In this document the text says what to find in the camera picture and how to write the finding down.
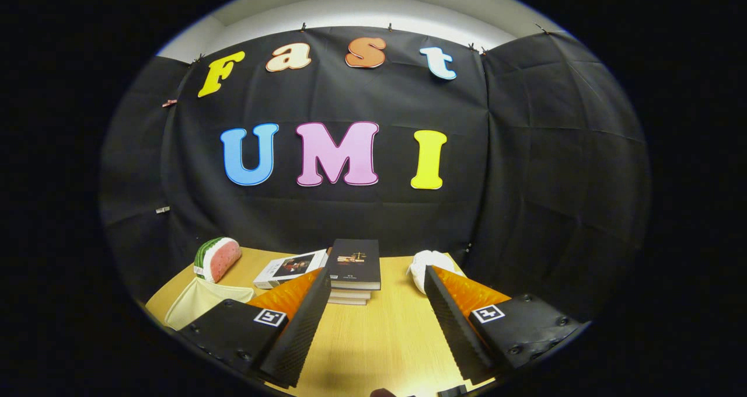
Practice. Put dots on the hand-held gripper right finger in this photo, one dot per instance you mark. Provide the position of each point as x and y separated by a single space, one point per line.
458 333

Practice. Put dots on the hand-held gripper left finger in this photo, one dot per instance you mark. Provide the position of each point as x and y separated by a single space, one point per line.
297 338

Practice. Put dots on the beige fabric storage box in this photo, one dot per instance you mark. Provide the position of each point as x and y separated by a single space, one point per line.
201 303

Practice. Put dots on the brown book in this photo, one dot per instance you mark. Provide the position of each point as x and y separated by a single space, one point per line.
348 301
351 293

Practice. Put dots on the white book with portrait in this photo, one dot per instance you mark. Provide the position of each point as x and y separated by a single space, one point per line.
289 267

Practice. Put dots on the white plush toy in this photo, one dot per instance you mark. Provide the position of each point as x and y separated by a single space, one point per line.
423 263

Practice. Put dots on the black hardcover book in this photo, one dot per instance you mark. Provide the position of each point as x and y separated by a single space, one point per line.
355 263

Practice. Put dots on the watermelon slice plush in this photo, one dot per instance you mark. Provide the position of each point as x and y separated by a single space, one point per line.
219 260

